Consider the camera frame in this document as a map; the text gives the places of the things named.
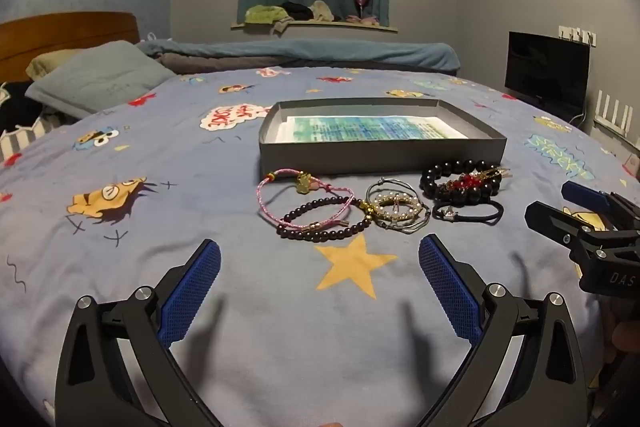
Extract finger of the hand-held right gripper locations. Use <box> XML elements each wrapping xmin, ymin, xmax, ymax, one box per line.
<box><xmin>561</xmin><ymin>180</ymin><xmax>640</xmax><ymax>231</ymax></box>
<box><xmin>524</xmin><ymin>200</ymin><xmax>609</xmax><ymax>258</ymax></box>

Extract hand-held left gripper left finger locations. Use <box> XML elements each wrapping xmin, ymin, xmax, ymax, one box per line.
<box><xmin>54</xmin><ymin>239</ymin><xmax>223</xmax><ymax>427</ymax></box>

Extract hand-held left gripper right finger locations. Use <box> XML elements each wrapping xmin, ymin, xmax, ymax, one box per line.
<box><xmin>418</xmin><ymin>234</ymin><xmax>591</xmax><ymax>427</ymax></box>

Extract red bead bracelet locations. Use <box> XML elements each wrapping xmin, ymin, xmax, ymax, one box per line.
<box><xmin>440</xmin><ymin>174</ymin><xmax>493</xmax><ymax>192</ymax></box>

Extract pearl and gold bracelet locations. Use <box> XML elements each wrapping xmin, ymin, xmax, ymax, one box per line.
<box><xmin>372</xmin><ymin>194</ymin><xmax>426</xmax><ymax>223</ymax></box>

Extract large black bead bracelet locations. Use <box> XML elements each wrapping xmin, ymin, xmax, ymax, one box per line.
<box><xmin>420</xmin><ymin>160</ymin><xmax>501</xmax><ymax>202</ymax></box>

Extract silver wire bangle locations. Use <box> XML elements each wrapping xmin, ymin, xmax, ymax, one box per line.
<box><xmin>365</xmin><ymin>177</ymin><xmax>432</xmax><ymax>234</ymax></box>

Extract dark bead bracelet gold beads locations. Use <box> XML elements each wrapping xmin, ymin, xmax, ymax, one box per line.
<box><xmin>277</xmin><ymin>197</ymin><xmax>374</xmax><ymax>244</ymax></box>

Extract grey cardboard box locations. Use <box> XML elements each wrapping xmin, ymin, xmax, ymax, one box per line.
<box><xmin>258</xmin><ymin>98</ymin><xmax>507</xmax><ymax>175</ymax></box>

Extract pink cord bracelet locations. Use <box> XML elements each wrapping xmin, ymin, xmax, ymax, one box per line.
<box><xmin>256</xmin><ymin>171</ymin><xmax>356</xmax><ymax>225</ymax></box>

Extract white router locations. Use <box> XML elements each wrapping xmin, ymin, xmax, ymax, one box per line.
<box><xmin>594</xmin><ymin>89</ymin><xmax>640</xmax><ymax>138</ymax></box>

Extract blue cartoon printed bedsheet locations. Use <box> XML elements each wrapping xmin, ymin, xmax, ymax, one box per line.
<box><xmin>0</xmin><ymin>66</ymin><xmax>640</xmax><ymax>427</ymax></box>

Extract black television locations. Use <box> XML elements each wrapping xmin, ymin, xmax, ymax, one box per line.
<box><xmin>504</xmin><ymin>31</ymin><xmax>591</xmax><ymax>120</ymax></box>

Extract blue-green printed paper sheet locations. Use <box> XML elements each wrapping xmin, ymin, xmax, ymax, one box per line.
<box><xmin>280</xmin><ymin>114</ymin><xmax>468</xmax><ymax>142</ymax></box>

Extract grey folded blanket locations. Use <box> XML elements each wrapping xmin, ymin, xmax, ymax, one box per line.
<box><xmin>157</xmin><ymin>54</ymin><xmax>461</xmax><ymax>75</ymax></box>

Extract grey-blue pillow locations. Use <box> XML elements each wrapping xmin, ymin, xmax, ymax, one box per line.
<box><xmin>25</xmin><ymin>41</ymin><xmax>176</xmax><ymax>120</ymax></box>

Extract black and white striped pillow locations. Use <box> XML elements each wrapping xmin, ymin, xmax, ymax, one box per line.
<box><xmin>0</xmin><ymin>82</ymin><xmax>76</xmax><ymax>162</ymax></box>

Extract blue folded duvet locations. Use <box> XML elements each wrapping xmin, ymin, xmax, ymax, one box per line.
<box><xmin>136</xmin><ymin>38</ymin><xmax>460</xmax><ymax>72</ymax></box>

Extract yellow-green pillow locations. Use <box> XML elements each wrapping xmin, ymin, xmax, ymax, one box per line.
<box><xmin>26</xmin><ymin>49</ymin><xmax>83</xmax><ymax>80</ymax></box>

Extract green cloth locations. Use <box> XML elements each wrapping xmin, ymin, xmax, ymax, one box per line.
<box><xmin>244</xmin><ymin>5</ymin><xmax>292</xmax><ymax>26</ymax></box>

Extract wooden headboard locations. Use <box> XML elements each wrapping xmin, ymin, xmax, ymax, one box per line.
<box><xmin>0</xmin><ymin>12</ymin><xmax>140</xmax><ymax>82</ymax></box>

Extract window sill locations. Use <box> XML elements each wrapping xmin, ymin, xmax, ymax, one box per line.
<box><xmin>231</xmin><ymin>21</ymin><xmax>398</xmax><ymax>34</ymax></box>

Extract black cloth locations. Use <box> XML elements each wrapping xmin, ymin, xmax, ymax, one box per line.
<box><xmin>280</xmin><ymin>1</ymin><xmax>313</xmax><ymax>20</ymax></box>

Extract beige cloth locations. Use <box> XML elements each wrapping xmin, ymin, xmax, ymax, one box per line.
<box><xmin>307</xmin><ymin>0</ymin><xmax>335</xmax><ymax>22</ymax></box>

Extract black hair tie star charm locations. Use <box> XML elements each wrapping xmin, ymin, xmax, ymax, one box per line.
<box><xmin>432</xmin><ymin>201</ymin><xmax>503</xmax><ymax>226</ymax></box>

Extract wall sockets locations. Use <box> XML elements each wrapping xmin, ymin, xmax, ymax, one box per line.
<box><xmin>558</xmin><ymin>26</ymin><xmax>597</xmax><ymax>46</ymax></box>

